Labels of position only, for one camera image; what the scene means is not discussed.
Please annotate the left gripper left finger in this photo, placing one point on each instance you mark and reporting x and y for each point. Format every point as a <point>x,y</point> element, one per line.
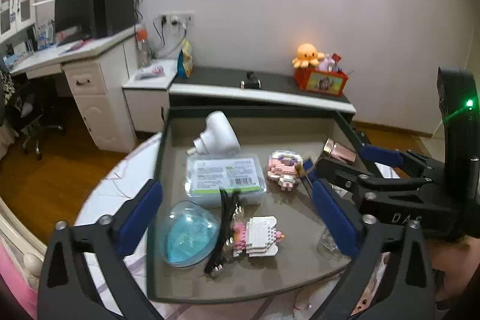
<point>67,289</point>

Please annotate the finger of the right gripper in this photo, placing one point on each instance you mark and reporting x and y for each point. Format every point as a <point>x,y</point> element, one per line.
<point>309,176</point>
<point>387,157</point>

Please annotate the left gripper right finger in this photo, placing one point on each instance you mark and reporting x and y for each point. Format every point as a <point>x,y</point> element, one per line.
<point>407,289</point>

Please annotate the rose gold metal jar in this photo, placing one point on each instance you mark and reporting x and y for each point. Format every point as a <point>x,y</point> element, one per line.
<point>339,152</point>

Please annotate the pink pig doll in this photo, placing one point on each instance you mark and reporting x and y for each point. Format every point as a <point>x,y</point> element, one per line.
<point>370,290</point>

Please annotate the pink white block toy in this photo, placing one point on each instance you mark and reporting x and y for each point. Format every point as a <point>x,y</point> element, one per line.
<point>257,237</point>

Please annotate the white plug night light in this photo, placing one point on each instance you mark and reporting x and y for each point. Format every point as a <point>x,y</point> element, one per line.
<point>218,138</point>

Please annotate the clear dental flosser box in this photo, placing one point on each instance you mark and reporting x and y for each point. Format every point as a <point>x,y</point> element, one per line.
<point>206,175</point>

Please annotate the person right hand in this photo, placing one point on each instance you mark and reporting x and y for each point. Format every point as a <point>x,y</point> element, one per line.
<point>458,262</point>

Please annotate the pink bedding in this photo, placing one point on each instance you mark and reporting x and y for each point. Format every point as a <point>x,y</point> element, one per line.
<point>17,284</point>

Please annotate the red storage box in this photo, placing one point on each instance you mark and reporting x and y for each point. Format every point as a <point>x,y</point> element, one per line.
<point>312,80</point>

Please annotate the pink black tray box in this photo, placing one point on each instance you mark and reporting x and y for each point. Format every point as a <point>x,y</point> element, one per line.
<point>299,261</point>

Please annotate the orange octopus plush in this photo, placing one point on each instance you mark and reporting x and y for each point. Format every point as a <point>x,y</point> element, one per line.
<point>307,56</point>

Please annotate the striped white tablecloth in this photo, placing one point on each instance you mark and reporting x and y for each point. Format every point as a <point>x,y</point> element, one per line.
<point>123,183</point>

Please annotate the snack bag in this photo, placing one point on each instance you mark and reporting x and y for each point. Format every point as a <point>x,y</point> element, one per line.
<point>185,60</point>

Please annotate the black white tv cabinet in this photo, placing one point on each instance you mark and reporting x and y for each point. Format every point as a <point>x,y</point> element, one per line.
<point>212,87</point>

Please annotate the black office chair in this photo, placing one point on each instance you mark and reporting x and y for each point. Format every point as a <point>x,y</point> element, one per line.
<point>31,109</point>

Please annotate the red capped bottle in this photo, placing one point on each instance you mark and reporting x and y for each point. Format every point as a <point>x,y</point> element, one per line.
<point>143,47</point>

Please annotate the white power strip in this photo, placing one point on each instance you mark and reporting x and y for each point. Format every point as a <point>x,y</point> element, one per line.
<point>175,17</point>

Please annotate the white desk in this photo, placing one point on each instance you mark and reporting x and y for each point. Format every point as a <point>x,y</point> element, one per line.
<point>96,72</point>

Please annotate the black computer tower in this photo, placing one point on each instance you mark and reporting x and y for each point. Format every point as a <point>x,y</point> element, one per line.
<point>111,17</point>

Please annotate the black monitor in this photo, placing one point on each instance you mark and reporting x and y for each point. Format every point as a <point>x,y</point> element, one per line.
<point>74,14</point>

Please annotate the white wall cabinet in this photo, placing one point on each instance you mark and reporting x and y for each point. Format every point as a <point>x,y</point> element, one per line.
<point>16,15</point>

